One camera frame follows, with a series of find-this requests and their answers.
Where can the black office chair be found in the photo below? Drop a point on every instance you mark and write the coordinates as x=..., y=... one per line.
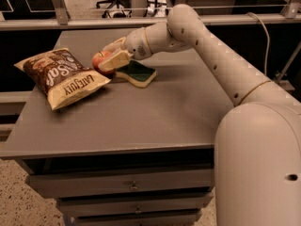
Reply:
x=114, y=0

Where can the grey drawer cabinet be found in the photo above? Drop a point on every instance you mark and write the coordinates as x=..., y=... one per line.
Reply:
x=126, y=156

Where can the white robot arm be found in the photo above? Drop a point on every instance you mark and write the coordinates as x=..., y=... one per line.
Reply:
x=257, y=149

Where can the brown chip bag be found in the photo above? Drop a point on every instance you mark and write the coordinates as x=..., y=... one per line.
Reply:
x=62, y=78

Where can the metal railing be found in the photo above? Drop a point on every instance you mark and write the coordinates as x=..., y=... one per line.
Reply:
x=74, y=14

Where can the red apple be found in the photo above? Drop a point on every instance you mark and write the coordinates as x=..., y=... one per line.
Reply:
x=98, y=59

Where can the green yellow sponge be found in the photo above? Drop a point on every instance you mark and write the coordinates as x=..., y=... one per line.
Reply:
x=137, y=74

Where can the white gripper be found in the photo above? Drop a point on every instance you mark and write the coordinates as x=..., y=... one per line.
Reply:
x=136, y=46

